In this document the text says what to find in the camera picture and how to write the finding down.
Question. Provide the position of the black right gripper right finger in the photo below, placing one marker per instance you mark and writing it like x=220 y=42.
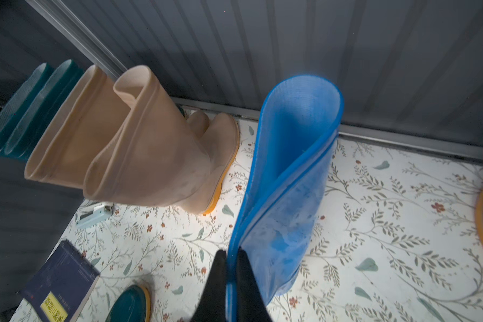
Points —
x=250 y=306

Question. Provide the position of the dark green boot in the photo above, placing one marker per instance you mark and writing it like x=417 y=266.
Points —
x=42 y=110
x=14 y=110
x=133 y=305

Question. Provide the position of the blue rain boot front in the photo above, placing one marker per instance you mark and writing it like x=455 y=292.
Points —
x=296 y=138

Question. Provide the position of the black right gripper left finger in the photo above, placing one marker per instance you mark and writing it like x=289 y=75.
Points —
x=212 y=303

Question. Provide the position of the dark green boot far left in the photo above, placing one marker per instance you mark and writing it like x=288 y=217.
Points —
x=14 y=110

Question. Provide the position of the small pale green device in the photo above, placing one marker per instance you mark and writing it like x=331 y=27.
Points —
x=93 y=214

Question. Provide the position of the dark blue notebook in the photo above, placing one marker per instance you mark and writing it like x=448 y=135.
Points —
x=62 y=286

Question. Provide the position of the dark green boot back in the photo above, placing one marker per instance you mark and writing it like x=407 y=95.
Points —
x=42 y=110

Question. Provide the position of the dark green front boot left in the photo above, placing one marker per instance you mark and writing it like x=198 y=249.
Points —
x=133 y=305

